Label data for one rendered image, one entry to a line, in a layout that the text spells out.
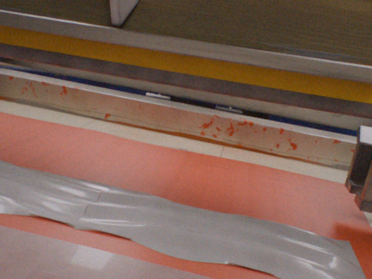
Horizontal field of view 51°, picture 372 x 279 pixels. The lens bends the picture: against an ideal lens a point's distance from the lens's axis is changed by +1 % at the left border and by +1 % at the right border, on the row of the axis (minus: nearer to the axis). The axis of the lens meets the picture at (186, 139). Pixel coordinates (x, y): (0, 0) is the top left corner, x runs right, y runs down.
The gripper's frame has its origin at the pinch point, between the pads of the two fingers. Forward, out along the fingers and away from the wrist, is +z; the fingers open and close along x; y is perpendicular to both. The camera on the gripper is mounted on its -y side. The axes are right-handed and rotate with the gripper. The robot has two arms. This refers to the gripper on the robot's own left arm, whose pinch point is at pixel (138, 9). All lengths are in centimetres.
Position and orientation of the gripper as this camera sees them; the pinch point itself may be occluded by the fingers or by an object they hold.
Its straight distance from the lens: 30.0
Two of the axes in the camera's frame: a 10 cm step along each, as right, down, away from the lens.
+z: -1.7, 9.5, 2.7
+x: -1.8, 2.4, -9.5
